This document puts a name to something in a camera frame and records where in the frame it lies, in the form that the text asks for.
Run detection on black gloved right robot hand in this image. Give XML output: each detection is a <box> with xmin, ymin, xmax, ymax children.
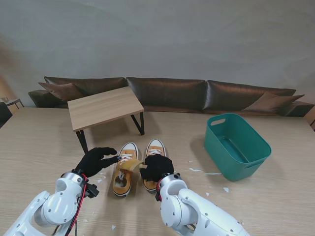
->
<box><xmin>139</xmin><ymin>154</ymin><xmax>175</xmax><ymax>188</ymax></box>

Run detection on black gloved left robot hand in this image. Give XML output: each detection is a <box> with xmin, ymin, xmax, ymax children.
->
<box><xmin>75</xmin><ymin>147</ymin><xmax>122</xmax><ymax>178</ymax></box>

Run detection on yellow canvas sneaker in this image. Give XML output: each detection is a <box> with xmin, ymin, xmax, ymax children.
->
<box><xmin>112</xmin><ymin>142</ymin><xmax>138</xmax><ymax>197</ymax></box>
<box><xmin>143</xmin><ymin>139</ymin><xmax>166</xmax><ymax>192</ymax></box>

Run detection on wooden brush yellow bristles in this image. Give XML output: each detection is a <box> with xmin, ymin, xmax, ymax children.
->
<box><xmin>120</xmin><ymin>158</ymin><xmax>148</xmax><ymax>172</ymax></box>

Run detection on small wooden black-legged stand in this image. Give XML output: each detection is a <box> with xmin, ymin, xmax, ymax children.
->
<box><xmin>67</xmin><ymin>86</ymin><xmax>145</xmax><ymax>155</ymax></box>

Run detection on green plastic basin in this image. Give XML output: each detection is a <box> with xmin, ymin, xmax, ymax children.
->
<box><xmin>203</xmin><ymin>113</ymin><xmax>272</xmax><ymax>179</ymax></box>

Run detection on brown leather sofa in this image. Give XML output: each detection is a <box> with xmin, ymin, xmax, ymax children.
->
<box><xmin>28</xmin><ymin>76</ymin><xmax>315</xmax><ymax>118</ymax></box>

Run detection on brown leather throw pillow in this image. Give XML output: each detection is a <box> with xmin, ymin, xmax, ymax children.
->
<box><xmin>38</xmin><ymin>82</ymin><xmax>82</xmax><ymax>101</ymax></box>
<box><xmin>242</xmin><ymin>91</ymin><xmax>305</xmax><ymax>113</ymax></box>

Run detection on wooden side table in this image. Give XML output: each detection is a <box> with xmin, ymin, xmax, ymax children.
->
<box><xmin>0</xmin><ymin>97</ymin><xmax>25</xmax><ymax>109</ymax></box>

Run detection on dark chair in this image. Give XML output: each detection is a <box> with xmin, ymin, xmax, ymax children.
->
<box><xmin>0</xmin><ymin>102</ymin><xmax>13</xmax><ymax>128</ymax></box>

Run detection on light wooden cabinet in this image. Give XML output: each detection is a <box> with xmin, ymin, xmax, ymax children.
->
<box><xmin>305</xmin><ymin>108</ymin><xmax>315</xmax><ymax>131</ymax></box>

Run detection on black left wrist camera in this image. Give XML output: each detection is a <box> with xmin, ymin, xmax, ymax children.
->
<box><xmin>86</xmin><ymin>183</ymin><xmax>100</xmax><ymax>198</ymax></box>

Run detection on red left arm cable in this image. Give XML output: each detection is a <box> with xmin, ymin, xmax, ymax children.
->
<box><xmin>68</xmin><ymin>173</ymin><xmax>89</xmax><ymax>232</ymax></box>

